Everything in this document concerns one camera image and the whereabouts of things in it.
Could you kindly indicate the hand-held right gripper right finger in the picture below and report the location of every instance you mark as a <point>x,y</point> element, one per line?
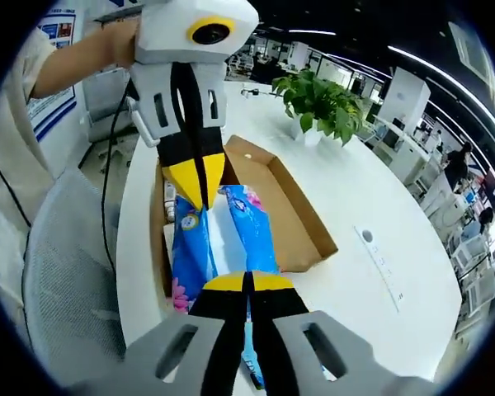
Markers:
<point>297,350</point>

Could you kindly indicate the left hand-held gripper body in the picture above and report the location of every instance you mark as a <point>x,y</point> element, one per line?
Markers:
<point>169,29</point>

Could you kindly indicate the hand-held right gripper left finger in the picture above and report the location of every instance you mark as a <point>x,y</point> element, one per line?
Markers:
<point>181,354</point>

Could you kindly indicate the blue floral tissue pack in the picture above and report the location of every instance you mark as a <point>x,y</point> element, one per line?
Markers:
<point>253,235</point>

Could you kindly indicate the brown cardboard shoe box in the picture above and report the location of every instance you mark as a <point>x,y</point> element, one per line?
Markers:
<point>288,214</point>

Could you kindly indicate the grey background chair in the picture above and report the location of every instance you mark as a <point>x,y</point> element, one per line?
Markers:
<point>107,99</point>

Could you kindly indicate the small tool on table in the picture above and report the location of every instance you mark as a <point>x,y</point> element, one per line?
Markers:
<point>249,91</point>

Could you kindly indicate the green potted plant white pot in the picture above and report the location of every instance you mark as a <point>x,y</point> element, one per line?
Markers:
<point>321,103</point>

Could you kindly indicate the short ceiling light strip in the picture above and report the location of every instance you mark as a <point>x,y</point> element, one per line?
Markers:
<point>301,32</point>

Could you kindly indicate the grey mesh office chair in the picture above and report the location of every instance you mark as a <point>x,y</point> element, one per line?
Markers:
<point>66,264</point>

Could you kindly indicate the person in beige shirt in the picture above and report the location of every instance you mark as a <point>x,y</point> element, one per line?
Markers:
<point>8,173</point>

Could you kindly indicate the white office desk partition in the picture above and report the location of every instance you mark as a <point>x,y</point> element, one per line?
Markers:
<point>412,154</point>

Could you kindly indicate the group of white office chairs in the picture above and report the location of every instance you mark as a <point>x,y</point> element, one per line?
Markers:
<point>474,255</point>

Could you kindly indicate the long curved ceiling light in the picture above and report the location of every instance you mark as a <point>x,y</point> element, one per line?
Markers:
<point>441,76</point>

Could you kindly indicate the ceiling air conditioner vent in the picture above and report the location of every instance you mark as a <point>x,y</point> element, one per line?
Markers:
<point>474,53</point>

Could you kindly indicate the blue white wall poster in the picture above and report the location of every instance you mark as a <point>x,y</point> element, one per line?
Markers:
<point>55,111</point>

